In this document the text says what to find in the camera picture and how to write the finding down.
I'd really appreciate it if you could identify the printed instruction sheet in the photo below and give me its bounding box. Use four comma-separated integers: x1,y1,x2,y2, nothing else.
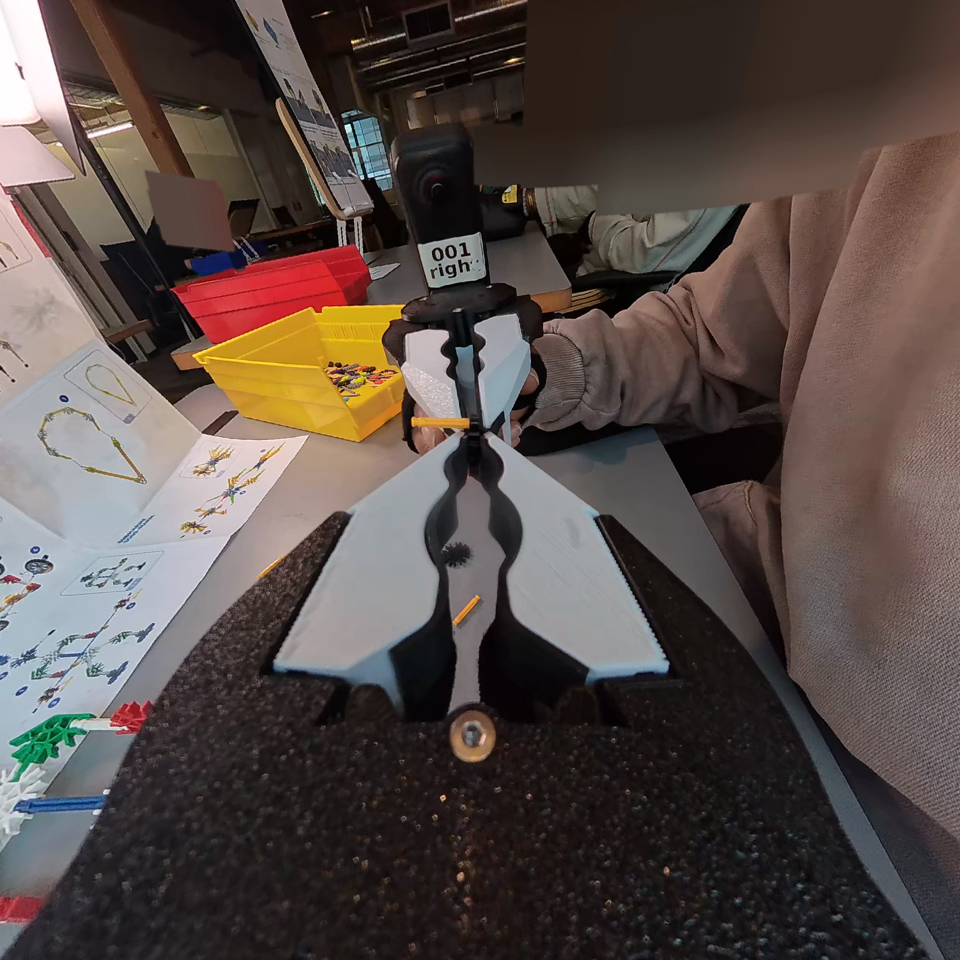
0,191,310,852

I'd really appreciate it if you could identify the colourful toy rod model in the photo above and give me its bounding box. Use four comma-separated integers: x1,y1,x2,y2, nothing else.
0,699,156,925

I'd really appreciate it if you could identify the pile of colourful toy pieces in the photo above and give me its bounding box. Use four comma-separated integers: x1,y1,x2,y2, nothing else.
321,361,400,402

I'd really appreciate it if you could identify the grey table with wooden edge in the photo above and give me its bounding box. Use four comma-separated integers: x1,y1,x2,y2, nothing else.
363,221,573,312

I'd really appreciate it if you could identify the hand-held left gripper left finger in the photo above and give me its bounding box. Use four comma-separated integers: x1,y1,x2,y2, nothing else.
272,435,472,717

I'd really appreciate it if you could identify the person's beige shirt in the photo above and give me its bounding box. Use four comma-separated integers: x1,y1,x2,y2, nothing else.
693,131,960,871

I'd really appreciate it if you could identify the person's right forearm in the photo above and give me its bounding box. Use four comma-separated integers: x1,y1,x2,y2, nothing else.
528,191,796,436

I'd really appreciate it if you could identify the printed display poster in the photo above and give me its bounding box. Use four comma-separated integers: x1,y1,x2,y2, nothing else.
236,0,376,220

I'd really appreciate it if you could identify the person's right hand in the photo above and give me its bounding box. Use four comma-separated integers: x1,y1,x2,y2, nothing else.
411,366,544,459

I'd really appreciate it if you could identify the yellow plastic bin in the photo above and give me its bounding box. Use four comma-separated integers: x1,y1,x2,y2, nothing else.
193,303,408,442

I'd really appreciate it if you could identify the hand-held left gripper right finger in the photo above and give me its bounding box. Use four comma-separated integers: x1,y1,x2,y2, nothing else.
477,435,670,717

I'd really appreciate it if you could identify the red plastic bin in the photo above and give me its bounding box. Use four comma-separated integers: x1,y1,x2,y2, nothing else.
172,243,372,345

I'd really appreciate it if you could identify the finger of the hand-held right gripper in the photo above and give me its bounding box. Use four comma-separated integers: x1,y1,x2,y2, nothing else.
474,315,534,445
399,328,468,421

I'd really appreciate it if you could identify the grey desk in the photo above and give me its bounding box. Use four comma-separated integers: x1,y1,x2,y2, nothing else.
0,388,931,960

